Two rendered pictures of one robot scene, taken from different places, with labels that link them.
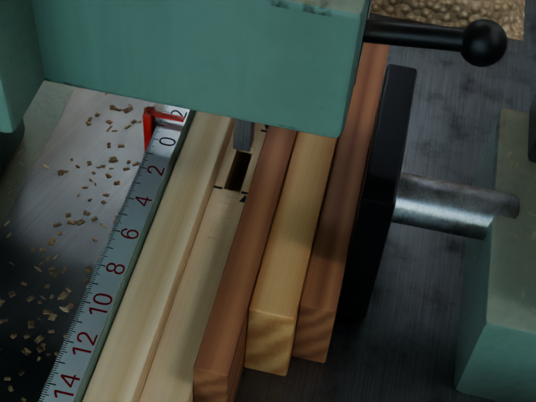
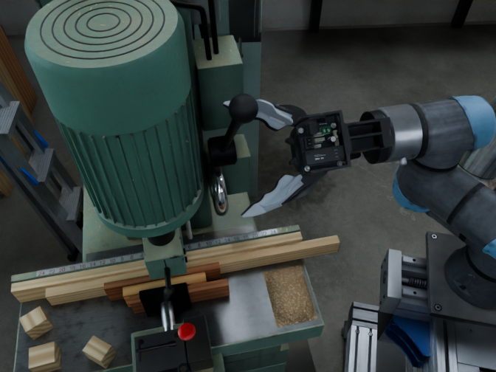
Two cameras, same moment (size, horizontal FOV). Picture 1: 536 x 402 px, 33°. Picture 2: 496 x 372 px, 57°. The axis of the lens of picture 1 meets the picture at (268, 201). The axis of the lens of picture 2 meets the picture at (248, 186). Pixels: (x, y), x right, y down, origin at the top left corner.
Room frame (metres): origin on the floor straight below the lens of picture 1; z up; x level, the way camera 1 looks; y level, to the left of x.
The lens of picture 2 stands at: (0.31, -0.47, 1.79)
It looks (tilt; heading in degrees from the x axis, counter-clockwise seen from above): 51 degrees down; 70
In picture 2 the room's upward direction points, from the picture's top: straight up
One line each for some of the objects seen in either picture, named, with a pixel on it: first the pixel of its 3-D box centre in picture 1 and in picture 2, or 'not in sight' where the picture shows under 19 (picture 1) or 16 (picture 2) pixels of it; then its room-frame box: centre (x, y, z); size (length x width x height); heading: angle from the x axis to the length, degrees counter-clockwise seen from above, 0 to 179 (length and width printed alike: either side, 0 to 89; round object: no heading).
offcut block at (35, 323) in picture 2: not in sight; (36, 322); (0.04, 0.00, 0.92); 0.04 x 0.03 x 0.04; 18
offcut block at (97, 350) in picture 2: not in sight; (100, 352); (0.15, -0.10, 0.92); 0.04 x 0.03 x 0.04; 132
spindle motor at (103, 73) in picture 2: not in sight; (131, 124); (0.31, 0.02, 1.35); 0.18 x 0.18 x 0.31
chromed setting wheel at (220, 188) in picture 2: not in sight; (218, 187); (0.46, 0.13, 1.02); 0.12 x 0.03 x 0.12; 82
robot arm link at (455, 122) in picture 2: not in sight; (444, 128); (0.72, -0.13, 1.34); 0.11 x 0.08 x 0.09; 172
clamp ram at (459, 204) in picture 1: (436, 205); (167, 314); (0.29, -0.08, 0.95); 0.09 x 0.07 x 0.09; 172
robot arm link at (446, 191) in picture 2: not in sight; (432, 181); (0.72, -0.15, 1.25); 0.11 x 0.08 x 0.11; 109
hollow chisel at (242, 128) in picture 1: (245, 108); not in sight; (0.31, 0.02, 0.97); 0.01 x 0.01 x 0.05; 82
